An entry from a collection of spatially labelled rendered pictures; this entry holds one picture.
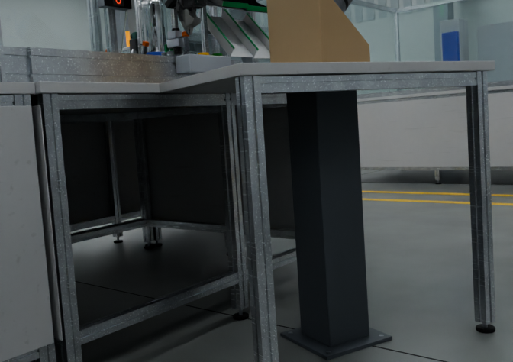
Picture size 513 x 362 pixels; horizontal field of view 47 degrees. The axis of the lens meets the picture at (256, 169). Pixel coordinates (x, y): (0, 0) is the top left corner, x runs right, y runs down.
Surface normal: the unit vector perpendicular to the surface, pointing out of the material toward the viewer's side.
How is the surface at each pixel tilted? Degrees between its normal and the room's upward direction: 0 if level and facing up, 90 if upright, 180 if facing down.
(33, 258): 90
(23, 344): 90
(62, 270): 90
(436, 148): 90
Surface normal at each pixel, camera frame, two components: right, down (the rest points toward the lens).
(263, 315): 0.50, 0.04
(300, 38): -0.83, 0.10
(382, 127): -0.64, 0.11
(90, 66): 0.78, 0.00
